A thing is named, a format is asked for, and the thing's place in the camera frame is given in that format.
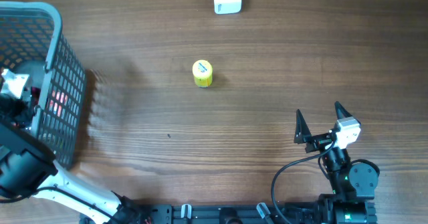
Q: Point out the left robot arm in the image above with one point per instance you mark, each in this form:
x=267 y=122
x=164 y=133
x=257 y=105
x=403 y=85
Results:
x=30 y=169

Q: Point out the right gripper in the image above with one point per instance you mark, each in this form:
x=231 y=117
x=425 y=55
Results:
x=303 y=132

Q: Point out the yellow cylindrical bottle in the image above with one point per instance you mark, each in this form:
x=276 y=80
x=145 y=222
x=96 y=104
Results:
x=202 y=73

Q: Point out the grey plastic mesh basket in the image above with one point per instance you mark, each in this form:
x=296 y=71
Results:
x=32 y=43

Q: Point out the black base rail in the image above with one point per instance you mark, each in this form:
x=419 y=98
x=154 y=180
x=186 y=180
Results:
x=230 y=214

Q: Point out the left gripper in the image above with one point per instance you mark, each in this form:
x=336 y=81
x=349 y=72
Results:
x=23 y=116

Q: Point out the red white snack packet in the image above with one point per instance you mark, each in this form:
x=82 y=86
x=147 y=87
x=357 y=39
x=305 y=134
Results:
x=58 y=103

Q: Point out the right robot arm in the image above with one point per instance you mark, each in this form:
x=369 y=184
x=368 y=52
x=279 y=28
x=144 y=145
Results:
x=353 y=182

